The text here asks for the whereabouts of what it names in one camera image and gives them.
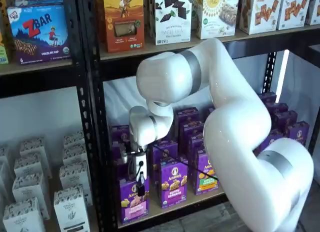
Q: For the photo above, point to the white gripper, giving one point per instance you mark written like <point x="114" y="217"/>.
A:
<point x="143" y="158"/>

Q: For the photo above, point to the purple Annie's box pink patch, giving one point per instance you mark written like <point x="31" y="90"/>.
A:
<point x="133" y="209"/>

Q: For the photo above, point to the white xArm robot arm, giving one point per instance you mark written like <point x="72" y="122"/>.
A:
<point x="237" y="129"/>

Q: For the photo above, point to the white Organic Pantry box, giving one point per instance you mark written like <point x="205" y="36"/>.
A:
<point x="73" y="139"/>
<point x="28" y="165"/>
<point x="30" y="189"/>
<point x="23" y="219"/>
<point x="75" y="155"/>
<point x="33" y="147"/>
<point x="71" y="212"/>
<point x="75" y="177"/>
<point x="3" y="154"/>

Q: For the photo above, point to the purple Annie's box orange crackers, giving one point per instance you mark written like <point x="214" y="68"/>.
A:
<point x="202" y="167"/>

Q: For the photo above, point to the black metal shelf rack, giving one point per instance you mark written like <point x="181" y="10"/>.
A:
<point x="117" y="68"/>
<point x="37" y="85"/>

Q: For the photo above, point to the purple Annie's box brown patch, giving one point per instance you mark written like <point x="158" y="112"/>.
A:
<point x="272" y="134"/>

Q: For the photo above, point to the orange box with woman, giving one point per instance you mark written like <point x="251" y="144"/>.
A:
<point x="123" y="22"/>

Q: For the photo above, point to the white Simple Mills thins box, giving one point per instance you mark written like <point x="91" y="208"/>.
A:
<point x="172" y="19"/>

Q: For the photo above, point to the blue Z Bar box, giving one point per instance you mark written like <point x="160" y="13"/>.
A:
<point x="37" y="2"/>
<point x="37" y="34"/>

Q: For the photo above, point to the Simple Mills baked bars box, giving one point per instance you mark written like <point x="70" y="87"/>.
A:
<point x="215" y="14"/>

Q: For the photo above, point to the pretzel crackers cheddar box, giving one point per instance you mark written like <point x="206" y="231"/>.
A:
<point x="262" y="12"/>

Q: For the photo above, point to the blue sea salt crackers box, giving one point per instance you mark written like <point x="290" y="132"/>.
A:
<point x="292" y="12"/>

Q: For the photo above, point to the white cracker box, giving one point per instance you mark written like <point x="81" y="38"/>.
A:
<point x="315" y="7"/>

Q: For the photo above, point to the white LED light strip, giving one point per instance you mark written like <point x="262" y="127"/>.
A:
<point x="282" y="77"/>

